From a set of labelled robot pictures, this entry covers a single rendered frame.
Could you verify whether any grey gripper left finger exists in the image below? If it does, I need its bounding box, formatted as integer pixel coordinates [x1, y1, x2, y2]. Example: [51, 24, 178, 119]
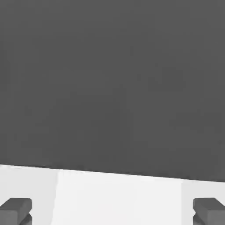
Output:
[0, 197, 33, 225]

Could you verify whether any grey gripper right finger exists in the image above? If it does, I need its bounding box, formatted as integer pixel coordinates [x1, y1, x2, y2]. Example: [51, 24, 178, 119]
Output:
[192, 197, 225, 225]

